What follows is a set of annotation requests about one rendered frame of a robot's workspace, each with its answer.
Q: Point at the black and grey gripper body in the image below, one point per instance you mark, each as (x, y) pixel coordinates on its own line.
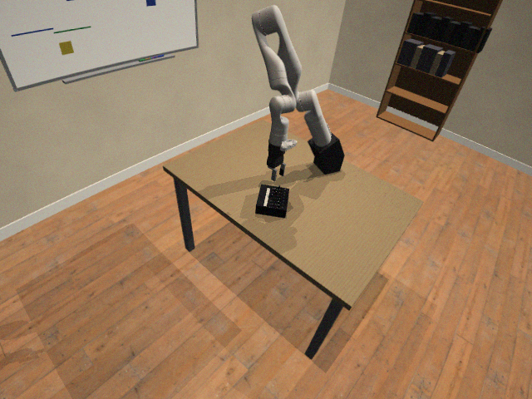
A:
(277, 145)

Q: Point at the black lighting desk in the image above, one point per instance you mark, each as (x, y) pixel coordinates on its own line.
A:
(272, 201)

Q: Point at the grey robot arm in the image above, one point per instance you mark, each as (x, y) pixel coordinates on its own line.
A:
(284, 71)

